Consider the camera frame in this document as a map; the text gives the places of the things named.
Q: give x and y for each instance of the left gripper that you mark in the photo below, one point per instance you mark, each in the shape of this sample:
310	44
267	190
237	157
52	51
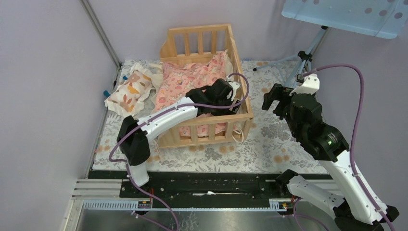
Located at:
227	111

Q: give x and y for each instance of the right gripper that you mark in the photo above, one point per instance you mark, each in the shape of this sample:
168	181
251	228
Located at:
279	93

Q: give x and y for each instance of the pink patterned bed cushion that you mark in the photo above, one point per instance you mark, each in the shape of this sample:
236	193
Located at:
178	79

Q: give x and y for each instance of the wooden pet bed frame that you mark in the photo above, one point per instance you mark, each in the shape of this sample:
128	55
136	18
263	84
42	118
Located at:
198	44

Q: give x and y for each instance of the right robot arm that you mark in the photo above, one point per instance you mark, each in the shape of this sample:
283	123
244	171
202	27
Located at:
357	207

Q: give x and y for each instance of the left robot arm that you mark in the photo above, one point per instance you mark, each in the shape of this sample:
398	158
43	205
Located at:
136	134

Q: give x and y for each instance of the black tripod stand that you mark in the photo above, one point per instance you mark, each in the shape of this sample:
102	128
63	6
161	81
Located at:
303	58

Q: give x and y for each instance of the floral table mat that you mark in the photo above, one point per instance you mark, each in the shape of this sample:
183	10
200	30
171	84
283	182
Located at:
269	147

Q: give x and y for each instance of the floral small pillow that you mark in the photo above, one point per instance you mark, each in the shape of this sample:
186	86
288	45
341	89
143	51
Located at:
140	85

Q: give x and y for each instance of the blue toy item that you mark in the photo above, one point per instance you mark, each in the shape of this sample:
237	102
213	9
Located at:
120	93

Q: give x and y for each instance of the light blue perforated panel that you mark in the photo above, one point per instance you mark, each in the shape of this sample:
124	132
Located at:
379	18

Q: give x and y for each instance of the grey diagonal pole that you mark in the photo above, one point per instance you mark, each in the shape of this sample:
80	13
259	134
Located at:
100	31

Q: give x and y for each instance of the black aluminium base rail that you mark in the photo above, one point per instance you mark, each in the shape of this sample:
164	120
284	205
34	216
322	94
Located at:
188	190

